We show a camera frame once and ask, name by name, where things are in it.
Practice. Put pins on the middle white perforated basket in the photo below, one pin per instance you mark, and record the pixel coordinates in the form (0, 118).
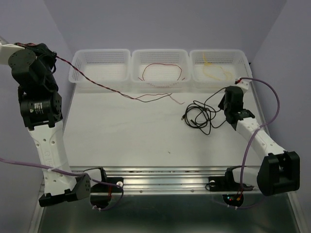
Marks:
(160, 69)

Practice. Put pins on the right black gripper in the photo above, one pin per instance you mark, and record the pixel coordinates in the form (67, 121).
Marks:
(221, 104)

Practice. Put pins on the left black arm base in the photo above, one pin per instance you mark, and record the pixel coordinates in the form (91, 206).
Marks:
(106, 192)

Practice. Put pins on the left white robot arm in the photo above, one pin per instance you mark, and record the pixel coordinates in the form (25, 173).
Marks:
(42, 116)

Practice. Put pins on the white perforated basket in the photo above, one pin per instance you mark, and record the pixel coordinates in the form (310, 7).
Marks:
(160, 69)
(103, 66)
(218, 67)

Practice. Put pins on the left white perforated basket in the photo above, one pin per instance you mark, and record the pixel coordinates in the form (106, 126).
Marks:
(103, 66)

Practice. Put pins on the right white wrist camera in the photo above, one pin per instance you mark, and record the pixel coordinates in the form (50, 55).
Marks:
(243, 84)

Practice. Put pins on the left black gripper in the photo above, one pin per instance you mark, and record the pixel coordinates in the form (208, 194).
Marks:
(51, 58)

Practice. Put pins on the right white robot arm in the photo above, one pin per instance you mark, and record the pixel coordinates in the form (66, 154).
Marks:
(279, 171)

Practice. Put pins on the aluminium mounting rail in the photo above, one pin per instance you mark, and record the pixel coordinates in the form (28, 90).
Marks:
(162, 180)

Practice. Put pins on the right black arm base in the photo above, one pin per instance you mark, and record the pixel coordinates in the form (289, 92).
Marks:
(226, 183)

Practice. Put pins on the right white perforated basket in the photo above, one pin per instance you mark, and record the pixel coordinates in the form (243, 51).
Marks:
(218, 67)

